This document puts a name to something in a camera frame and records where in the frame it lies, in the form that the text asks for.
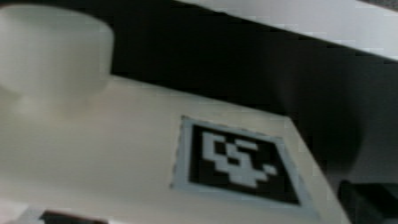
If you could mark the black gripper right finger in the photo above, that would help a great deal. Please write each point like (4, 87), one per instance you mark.
(370, 202)

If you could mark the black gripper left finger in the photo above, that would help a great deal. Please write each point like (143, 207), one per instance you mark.
(61, 218)

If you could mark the white drawer box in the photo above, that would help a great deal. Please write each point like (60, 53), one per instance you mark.
(161, 159)

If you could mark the white U-shaped border fence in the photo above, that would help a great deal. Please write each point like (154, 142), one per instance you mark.
(344, 21)

